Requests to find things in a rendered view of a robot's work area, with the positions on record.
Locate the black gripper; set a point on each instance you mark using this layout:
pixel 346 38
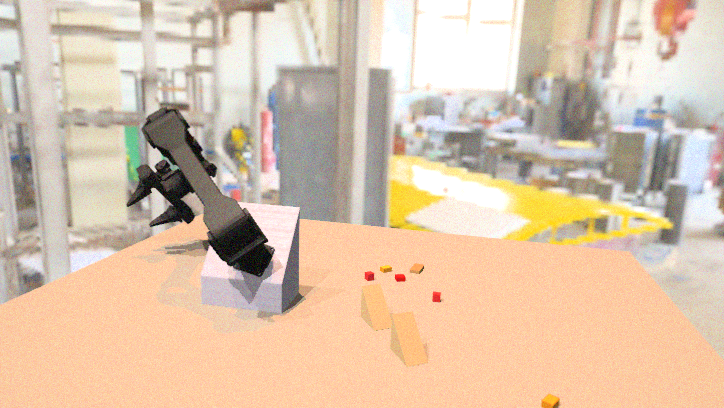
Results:
pixel 173 190

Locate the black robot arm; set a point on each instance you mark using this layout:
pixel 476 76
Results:
pixel 233 233

